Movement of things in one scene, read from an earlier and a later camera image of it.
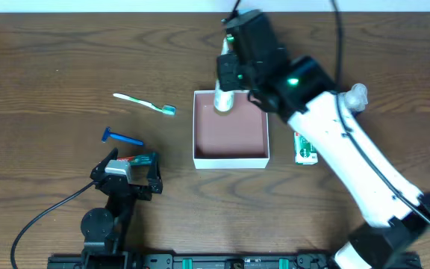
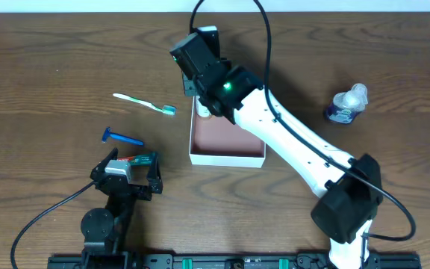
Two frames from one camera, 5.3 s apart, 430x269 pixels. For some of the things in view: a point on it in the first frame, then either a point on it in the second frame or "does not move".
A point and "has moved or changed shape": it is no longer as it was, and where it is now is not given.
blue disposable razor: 107,134 does not move
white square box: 235,139 does not move
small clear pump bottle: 357,97 does not move
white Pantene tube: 223,99 has moved or changed shape
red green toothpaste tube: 147,159 does not move
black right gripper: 228,71 to 189,87
